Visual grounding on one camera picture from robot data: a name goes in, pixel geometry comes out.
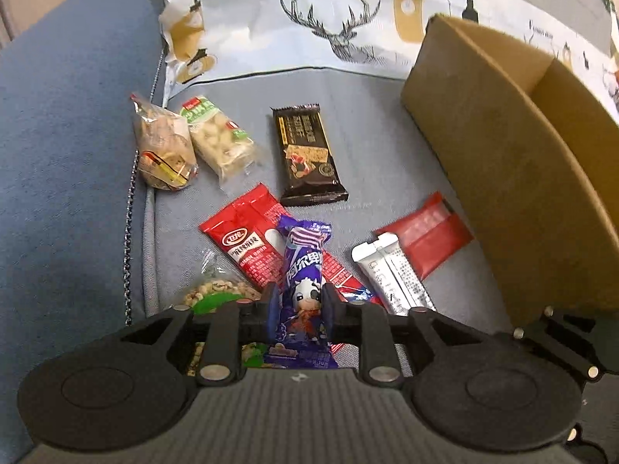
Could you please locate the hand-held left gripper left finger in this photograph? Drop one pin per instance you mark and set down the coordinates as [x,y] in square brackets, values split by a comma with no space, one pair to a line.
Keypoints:
[270,310]

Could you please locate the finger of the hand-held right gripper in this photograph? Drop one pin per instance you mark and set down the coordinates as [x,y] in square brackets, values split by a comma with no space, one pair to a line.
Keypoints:
[556,343]

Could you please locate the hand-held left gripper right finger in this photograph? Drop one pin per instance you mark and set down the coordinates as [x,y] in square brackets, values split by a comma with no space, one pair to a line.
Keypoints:
[330,310]

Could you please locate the purple candy packet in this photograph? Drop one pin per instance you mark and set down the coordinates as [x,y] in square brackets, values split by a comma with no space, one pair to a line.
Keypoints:
[302,270]

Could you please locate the clear green peanut packet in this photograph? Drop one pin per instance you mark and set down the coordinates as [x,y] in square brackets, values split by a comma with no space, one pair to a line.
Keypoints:
[217,290]

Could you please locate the red snack packet white label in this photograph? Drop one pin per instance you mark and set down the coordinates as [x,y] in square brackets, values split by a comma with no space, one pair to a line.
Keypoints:
[242,246]

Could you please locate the brown cardboard box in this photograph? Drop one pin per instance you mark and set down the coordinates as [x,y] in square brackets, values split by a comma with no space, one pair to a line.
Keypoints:
[508,154]

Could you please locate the silver white snack packet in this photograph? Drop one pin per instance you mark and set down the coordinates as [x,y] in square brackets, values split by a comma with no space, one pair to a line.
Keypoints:
[391,270]

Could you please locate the dark red snack packet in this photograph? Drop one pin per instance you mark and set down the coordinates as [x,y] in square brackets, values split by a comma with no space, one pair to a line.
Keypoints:
[430,237]

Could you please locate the black chocolate bar packet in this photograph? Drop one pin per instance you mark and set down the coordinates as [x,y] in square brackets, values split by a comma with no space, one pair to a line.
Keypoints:
[304,154]

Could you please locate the nougat packet green label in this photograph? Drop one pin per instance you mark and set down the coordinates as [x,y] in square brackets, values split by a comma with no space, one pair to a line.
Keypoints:
[217,142]

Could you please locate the clear brown pastry packet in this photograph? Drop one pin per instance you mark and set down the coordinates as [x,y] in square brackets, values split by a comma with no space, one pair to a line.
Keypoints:
[159,145]

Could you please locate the white deer printed cloth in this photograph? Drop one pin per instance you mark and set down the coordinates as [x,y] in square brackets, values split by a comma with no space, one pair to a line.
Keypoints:
[290,24]

